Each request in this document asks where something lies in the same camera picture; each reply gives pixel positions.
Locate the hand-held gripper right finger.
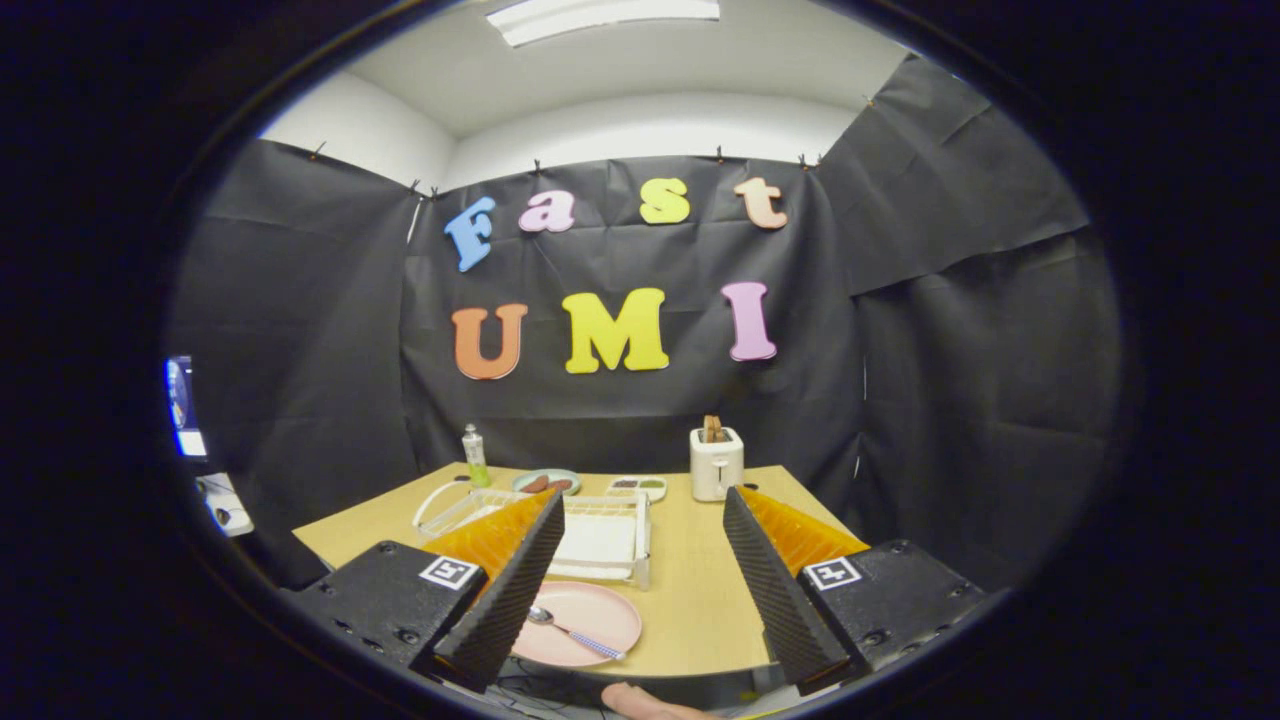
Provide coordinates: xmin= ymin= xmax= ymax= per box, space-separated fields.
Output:
xmin=722 ymin=486 xmax=991 ymax=698

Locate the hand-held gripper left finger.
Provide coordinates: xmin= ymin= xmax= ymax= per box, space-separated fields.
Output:
xmin=283 ymin=488 xmax=567 ymax=693

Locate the spoon with striped handle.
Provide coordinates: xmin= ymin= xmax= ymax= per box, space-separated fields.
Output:
xmin=526 ymin=605 xmax=628 ymax=662

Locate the pink plate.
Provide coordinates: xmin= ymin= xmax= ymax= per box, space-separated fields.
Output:
xmin=510 ymin=581 xmax=643 ymax=669

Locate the white wire dish rack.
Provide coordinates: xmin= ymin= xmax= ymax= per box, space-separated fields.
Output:
xmin=412 ymin=480 xmax=653 ymax=591

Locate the light green plate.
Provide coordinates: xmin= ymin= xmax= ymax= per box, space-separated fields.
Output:
xmin=512 ymin=468 xmax=583 ymax=496

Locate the white drain tray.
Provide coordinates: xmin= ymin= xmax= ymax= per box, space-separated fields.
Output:
xmin=548 ymin=512 xmax=641 ymax=581

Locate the white toaster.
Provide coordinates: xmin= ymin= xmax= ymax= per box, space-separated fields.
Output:
xmin=689 ymin=427 xmax=745 ymax=503

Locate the clear bottle with green liquid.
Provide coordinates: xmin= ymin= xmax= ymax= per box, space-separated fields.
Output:
xmin=461 ymin=423 xmax=492 ymax=489

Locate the black backdrop cloth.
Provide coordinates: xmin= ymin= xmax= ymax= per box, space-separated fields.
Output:
xmin=165 ymin=55 xmax=1123 ymax=591

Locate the white device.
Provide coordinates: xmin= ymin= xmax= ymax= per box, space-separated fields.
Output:
xmin=195 ymin=472 xmax=254 ymax=538

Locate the computer monitor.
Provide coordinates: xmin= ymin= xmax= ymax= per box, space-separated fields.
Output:
xmin=165 ymin=355 xmax=208 ymax=459

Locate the ceiling light panel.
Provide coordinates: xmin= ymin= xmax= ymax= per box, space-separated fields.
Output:
xmin=487 ymin=0 xmax=721 ymax=48

